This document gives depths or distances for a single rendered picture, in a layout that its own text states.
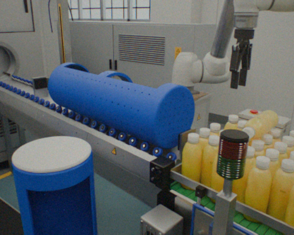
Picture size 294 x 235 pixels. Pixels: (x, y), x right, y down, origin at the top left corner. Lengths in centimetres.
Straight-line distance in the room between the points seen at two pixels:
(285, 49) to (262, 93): 63
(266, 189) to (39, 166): 72
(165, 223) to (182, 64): 115
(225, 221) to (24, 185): 65
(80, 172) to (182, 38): 217
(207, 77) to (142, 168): 89
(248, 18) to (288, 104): 292
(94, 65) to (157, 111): 274
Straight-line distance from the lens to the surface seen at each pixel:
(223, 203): 72
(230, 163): 65
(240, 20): 116
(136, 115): 118
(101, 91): 136
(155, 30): 312
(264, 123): 104
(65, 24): 244
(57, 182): 99
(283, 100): 400
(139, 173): 128
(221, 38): 183
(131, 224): 232
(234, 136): 64
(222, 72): 193
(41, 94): 224
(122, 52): 342
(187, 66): 187
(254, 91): 406
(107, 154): 144
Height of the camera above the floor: 150
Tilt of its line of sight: 20 degrees down
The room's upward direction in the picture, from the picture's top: 1 degrees clockwise
